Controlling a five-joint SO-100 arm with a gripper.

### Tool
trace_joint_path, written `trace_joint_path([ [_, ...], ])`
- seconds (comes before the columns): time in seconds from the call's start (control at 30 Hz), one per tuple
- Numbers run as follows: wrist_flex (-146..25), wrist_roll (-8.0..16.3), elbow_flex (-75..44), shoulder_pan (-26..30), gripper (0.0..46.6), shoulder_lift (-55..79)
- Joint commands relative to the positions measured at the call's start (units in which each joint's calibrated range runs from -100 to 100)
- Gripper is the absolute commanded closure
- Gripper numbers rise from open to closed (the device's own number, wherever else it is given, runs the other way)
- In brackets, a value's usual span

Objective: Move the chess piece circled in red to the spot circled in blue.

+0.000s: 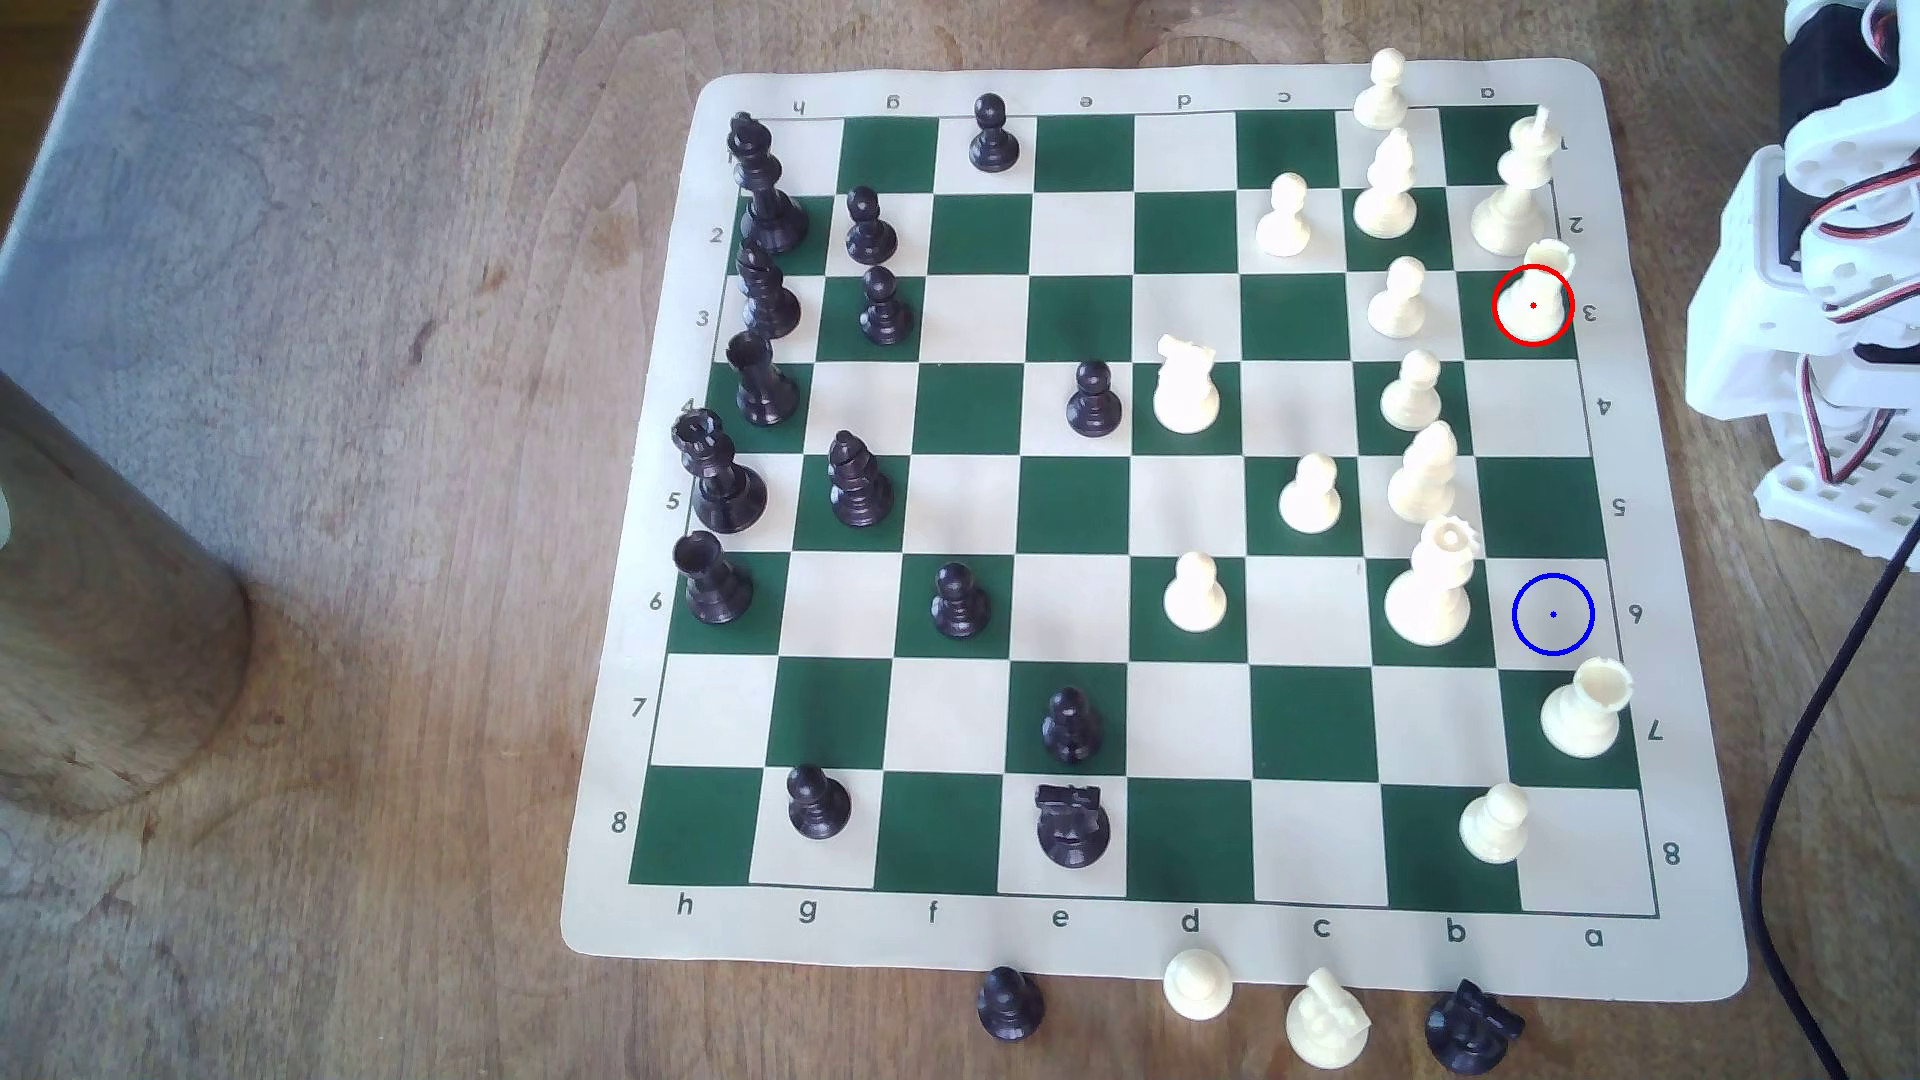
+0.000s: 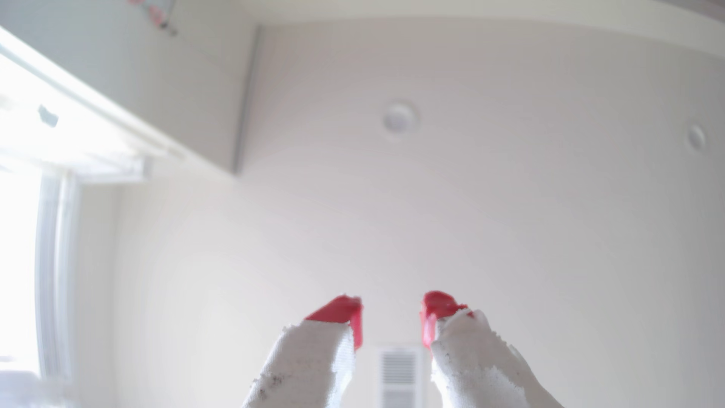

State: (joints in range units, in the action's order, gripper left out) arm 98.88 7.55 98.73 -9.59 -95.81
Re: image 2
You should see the pink hanging decoration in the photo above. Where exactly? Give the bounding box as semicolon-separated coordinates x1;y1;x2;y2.
127;0;178;36

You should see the white window frame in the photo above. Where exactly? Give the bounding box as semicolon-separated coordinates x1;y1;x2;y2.
0;25;188;397

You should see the round recessed ceiling light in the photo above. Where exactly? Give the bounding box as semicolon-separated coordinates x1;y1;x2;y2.
382;100;420;137

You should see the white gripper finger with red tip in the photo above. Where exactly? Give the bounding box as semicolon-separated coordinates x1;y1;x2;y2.
421;291;564;408
242;295;364;408

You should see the white louvered air vent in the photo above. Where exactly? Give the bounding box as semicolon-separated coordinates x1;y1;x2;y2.
378;346;423;408

